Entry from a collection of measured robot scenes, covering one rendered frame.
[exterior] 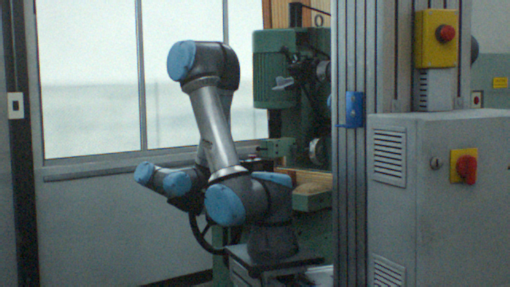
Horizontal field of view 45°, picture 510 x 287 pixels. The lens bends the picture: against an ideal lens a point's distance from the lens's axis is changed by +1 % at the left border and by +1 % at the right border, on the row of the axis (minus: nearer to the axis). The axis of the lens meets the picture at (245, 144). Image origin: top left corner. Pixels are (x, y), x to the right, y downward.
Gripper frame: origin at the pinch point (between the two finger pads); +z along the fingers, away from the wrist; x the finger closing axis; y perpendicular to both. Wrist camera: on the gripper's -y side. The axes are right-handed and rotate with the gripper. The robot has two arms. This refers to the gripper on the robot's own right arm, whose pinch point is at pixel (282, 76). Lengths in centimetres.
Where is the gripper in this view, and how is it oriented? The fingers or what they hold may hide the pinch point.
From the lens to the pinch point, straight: 233.3
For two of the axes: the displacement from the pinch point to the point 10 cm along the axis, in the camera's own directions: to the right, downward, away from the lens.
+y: -4.8, -6.9, -5.4
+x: -5.3, 7.2, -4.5
